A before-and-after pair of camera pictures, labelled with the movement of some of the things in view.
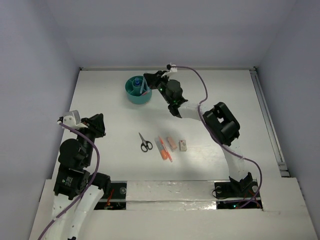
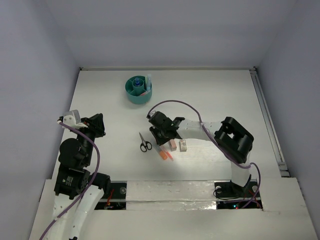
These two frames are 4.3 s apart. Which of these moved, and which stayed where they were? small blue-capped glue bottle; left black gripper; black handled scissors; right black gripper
Moved: right black gripper
Stayed: small blue-capped glue bottle; left black gripper; black handled scissors
